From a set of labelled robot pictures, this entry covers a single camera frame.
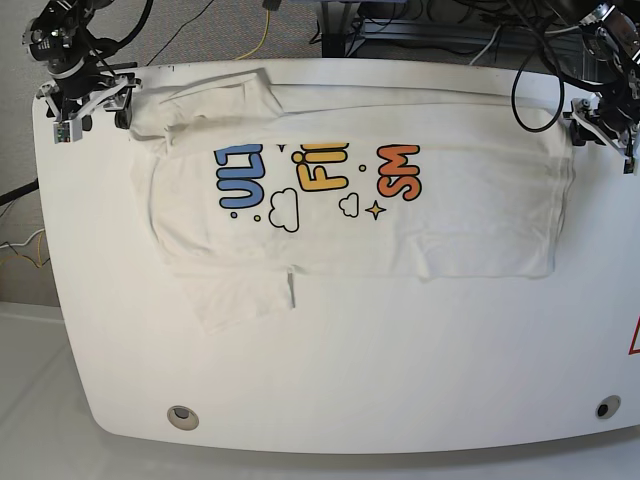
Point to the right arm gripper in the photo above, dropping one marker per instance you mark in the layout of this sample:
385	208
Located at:
79	95

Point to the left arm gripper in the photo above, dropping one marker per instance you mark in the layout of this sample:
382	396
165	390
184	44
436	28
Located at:
593	120

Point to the white printed T-shirt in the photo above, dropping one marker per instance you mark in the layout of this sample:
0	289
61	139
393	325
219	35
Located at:
243	185

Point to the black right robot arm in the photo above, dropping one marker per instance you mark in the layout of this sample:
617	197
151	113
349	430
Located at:
59	38

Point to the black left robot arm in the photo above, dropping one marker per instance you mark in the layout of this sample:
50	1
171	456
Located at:
608	35

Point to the red triangle sticker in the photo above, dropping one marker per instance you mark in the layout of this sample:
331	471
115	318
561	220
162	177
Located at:
635	343

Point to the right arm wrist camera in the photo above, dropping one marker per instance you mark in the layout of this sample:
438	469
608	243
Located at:
67	131

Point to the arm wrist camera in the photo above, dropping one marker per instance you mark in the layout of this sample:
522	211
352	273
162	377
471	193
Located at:
630	165
67	131

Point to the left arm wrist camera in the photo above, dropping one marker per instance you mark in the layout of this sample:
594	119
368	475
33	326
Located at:
630	165

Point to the black aluminium frame stand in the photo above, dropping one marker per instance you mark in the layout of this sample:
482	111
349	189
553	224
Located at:
463	29

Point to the right table cable grommet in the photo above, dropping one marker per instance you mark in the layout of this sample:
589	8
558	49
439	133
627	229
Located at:
608	407

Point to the table cable grommet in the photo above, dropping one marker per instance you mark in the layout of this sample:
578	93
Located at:
608	407
182	418

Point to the left table cable grommet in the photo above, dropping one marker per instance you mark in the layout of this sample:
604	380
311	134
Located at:
182	418

